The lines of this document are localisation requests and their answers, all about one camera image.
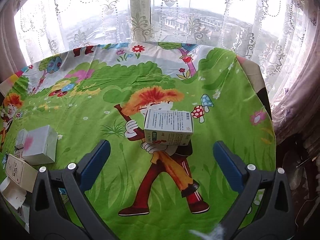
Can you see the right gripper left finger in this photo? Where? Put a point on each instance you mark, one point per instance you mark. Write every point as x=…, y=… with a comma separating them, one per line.
x=48, y=217

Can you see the small silver box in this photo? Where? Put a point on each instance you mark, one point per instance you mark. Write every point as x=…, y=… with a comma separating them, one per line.
x=20, y=138

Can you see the beige box with drawing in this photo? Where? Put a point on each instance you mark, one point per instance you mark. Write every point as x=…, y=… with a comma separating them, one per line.
x=21, y=173

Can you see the silver box with pink spot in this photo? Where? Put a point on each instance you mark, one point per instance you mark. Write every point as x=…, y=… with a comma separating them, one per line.
x=40, y=146

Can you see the cartoon print green tablecloth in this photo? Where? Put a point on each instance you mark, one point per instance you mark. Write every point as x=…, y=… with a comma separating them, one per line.
x=145, y=191

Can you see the white green medicine box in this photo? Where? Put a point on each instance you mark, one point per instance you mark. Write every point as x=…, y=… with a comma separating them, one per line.
x=166, y=127

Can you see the white lace curtain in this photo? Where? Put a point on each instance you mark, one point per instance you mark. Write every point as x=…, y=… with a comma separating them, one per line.
x=275, y=34

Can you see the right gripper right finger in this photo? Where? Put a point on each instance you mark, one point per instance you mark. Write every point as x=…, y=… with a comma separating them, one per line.
x=274, y=218

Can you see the mauve drape curtain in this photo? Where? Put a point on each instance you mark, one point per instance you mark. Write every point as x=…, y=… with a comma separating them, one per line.
x=296, y=101

